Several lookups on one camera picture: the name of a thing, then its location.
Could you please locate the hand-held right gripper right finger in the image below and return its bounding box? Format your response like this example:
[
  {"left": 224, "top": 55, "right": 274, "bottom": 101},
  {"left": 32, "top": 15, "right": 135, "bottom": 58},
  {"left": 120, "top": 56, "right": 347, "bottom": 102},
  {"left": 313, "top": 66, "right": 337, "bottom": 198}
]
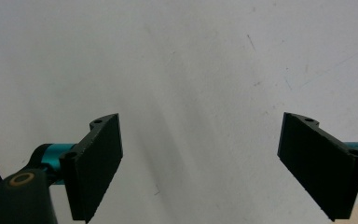
[{"left": 277, "top": 111, "right": 358, "bottom": 222}]

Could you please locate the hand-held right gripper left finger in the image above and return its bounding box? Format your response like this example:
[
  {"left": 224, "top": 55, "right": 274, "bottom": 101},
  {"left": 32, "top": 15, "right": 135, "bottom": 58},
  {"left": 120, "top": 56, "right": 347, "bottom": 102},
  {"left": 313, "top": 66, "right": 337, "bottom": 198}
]
[{"left": 59, "top": 113, "right": 124, "bottom": 224}]

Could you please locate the white foam mat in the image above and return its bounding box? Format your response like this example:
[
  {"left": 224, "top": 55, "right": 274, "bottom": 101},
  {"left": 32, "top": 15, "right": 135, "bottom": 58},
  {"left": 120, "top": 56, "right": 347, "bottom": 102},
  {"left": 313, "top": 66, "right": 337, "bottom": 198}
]
[{"left": 0, "top": 0, "right": 358, "bottom": 224}]

